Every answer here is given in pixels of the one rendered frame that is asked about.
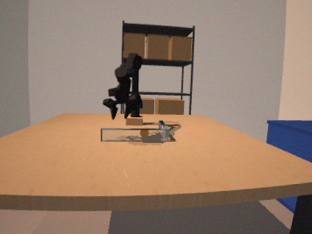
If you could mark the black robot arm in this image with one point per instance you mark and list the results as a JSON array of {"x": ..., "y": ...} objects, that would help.
[{"x": 129, "y": 69}]

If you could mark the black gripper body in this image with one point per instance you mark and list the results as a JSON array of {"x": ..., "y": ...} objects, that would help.
[{"x": 122, "y": 99}]

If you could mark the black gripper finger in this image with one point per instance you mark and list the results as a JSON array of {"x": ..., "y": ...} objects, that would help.
[
  {"x": 129, "y": 106},
  {"x": 113, "y": 110}
]

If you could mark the low clear walls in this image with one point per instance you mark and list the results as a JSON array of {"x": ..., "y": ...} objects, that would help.
[{"x": 135, "y": 136}]

